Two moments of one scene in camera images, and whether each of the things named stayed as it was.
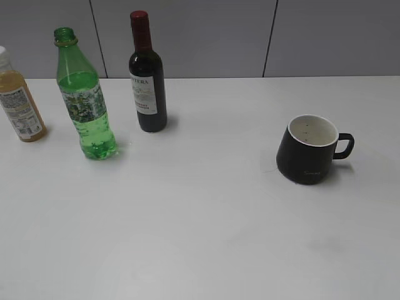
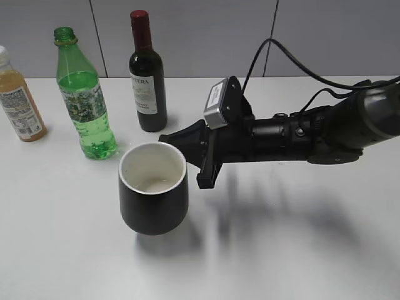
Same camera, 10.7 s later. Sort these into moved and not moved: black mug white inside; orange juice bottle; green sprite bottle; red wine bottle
Moved: black mug white inside
Not moved: green sprite bottle; red wine bottle; orange juice bottle
